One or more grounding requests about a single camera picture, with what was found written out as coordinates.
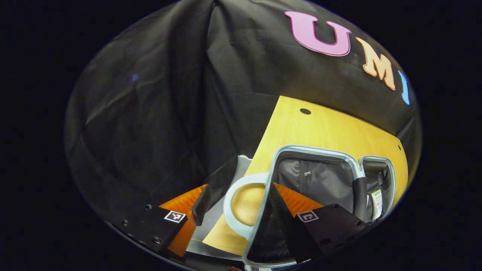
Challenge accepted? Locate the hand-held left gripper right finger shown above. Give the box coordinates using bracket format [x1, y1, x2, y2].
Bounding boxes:
[268, 183, 373, 263]

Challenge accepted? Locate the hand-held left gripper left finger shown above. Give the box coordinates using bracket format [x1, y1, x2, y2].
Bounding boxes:
[107, 184, 212, 258]

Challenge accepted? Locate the light blue suitcase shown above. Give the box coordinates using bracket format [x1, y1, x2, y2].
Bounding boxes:
[223, 145, 397, 268]

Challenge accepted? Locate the white tube with green end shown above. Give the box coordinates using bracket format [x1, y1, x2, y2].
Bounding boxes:
[371, 189, 383, 222]

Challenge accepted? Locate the black backdrop cloth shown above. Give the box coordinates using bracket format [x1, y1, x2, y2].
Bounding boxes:
[64, 0, 422, 241]

